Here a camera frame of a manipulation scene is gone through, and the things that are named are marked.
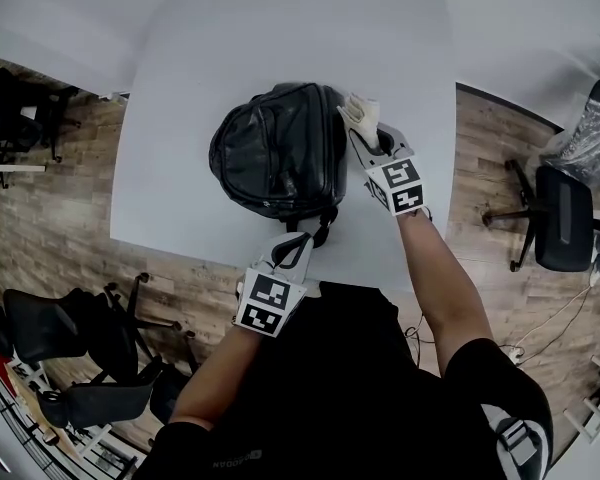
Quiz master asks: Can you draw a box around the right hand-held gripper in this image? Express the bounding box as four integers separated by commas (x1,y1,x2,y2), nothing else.
336,105,427,218

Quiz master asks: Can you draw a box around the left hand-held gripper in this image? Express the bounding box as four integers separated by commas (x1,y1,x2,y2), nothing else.
231,231,316,340

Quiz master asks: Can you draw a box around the white cloth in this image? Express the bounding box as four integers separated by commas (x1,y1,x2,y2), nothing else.
337,92,383,150

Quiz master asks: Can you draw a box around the black leather backpack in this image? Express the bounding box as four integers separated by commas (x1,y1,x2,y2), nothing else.
208,82,351,250

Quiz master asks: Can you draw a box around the person's right forearm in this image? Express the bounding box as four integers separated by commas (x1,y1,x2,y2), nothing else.
396,207,494,375

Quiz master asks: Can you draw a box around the person's left forearm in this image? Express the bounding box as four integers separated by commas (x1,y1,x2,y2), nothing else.
168,324,262,432

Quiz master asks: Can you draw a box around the person's black shirt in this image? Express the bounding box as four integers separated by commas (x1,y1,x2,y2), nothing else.
147,280,554,480

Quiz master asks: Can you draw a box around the black office chair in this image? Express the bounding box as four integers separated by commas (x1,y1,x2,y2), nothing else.
1,271,197,385
35,355,202,432
484,159,600,273
0,66,82,165

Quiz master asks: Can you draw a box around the plastic-wrapped office chair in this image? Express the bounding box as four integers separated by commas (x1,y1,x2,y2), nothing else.
538,77,600,187

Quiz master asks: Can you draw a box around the white power strip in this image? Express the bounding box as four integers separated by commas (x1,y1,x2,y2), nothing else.
499,345,527,368

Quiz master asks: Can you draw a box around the white side desk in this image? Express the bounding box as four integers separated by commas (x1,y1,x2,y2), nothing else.
0,142,47,190

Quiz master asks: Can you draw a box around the metal wire shelf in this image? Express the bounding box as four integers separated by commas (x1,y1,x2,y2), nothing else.
0,292,149,480

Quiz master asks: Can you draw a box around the grey shoulder strap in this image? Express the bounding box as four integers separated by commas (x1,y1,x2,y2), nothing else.
479,402,542,480

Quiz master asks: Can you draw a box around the white cable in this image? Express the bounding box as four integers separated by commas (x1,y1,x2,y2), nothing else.
499,282,597,364

